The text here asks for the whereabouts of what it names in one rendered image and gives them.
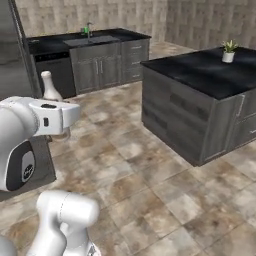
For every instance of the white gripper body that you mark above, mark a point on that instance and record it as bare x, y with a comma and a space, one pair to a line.
70, 113

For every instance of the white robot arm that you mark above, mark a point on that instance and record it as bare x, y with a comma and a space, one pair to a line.
20, 123

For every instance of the white liquor bottle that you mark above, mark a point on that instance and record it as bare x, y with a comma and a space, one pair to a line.
50, 89

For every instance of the grey island counter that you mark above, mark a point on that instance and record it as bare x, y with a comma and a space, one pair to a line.
196, 100

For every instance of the black dishwasher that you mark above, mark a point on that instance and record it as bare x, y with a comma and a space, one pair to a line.
59, 75

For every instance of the grey sink cupboard run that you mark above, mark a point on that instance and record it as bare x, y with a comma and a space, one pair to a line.
106, 65

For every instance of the dark sink basin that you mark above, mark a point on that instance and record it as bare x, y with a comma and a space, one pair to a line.
91, 40

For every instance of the green soap bottle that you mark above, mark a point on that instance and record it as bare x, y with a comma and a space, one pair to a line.
85, 31

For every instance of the grey tap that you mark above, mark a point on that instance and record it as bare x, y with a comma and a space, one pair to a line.
89, 31

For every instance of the stainless steel fridge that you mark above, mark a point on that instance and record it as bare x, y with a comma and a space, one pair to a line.
13, 50

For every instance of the green plant in white pot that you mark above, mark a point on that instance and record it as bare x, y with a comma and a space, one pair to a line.
228, 52

